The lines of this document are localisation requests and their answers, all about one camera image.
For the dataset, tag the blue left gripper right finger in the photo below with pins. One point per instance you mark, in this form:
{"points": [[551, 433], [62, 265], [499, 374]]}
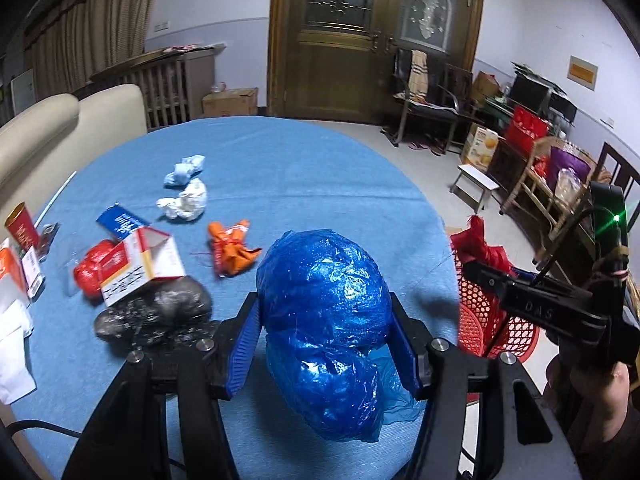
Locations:
{"points": [[406, 342]]}

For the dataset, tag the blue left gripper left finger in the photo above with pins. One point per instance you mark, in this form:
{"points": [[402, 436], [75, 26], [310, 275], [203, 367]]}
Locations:
{"points": [[243, 334]]}

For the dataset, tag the black plastic bag ball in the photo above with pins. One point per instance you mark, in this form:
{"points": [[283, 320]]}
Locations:
{"points": [[166, 316]]}

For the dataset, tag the blue plastic bag ball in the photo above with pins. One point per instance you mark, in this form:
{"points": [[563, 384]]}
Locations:
{"points": [[326, 310]]}

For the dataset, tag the orange plastic wrapper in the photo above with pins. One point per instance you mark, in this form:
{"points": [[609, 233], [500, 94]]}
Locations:
{"points": [[230, 254]]}

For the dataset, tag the red white carton box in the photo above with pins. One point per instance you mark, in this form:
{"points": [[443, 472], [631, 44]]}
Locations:
{"points": [[145, 256]]}

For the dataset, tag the white tissue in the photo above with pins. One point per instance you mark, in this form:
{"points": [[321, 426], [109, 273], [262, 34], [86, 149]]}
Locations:
{"points": [[189, 205]]}

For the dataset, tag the blue white carton box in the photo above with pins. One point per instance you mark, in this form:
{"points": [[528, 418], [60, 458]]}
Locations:
{"points": [[119, 222]]}

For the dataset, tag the light blue cloth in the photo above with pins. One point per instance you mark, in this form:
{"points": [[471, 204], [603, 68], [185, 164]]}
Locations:
{"points": [[184, 171]]}

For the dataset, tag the person's right hand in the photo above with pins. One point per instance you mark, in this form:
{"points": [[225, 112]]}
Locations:
{"points": [[595, 404]]}

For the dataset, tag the red plastic laundry basket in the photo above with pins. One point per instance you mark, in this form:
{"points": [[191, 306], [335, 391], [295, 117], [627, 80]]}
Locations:
{"points": [[481, 321]]}

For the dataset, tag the wicker chair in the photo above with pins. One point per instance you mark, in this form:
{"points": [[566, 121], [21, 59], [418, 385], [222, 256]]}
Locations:
{"points": [[537, 189]]}

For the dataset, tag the dark wooden chair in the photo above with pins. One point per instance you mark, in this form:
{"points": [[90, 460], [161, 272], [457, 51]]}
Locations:
{"points": [[613, 168]]}

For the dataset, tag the purple bag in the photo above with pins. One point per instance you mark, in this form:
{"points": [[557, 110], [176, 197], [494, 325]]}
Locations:
{"points": [[560, 159]]}

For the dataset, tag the small white stool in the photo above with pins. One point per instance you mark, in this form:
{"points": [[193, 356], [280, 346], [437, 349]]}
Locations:
{"points": [[485, 184]]}

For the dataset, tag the red plastic bag ball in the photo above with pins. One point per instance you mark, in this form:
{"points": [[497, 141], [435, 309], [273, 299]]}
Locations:
{"points": [[86, 273]]}

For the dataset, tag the red gift bag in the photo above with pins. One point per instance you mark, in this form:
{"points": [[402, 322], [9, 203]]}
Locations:
{"points": [[525, 129]]}

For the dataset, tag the yellow printed carton box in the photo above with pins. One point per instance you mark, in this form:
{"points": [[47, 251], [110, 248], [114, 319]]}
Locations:
{"points": [[479, 147]]}

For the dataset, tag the small barcode label box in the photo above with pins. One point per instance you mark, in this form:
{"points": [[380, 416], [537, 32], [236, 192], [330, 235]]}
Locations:
{"points": [[33, 275]]}

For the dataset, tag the black computer monitor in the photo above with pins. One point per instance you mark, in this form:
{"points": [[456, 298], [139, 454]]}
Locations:
{"points": [[541, 97]]}

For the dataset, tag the white paper sheet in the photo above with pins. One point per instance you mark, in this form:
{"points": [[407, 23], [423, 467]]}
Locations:
{"points": [[15, 379]]}

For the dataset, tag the cardboard box by door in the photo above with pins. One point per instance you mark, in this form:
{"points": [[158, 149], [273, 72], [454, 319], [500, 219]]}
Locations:
{"points": [[232, 102]]}

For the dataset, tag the orange white package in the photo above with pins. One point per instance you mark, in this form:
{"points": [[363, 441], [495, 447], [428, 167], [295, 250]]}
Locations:
{"points": [[12, 281]]}

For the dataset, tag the red paper cup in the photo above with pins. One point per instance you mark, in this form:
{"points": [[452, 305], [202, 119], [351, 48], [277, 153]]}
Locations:
{"points": [[20, 226]]}

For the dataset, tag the black armchair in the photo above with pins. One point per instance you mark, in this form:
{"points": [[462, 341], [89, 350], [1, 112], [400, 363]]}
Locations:
{"points": [[440, 94]]}

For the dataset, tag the wooden radiator cover cabinet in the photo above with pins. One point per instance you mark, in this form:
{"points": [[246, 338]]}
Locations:
{"points": [[173, 83]]}

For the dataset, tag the wooden double door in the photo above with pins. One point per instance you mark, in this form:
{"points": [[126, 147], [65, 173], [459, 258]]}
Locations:
{"points": [[333, 59]]}

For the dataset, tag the striped beige curtain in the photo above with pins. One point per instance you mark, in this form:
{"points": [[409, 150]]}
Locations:
{"points": [[75, 39]]}

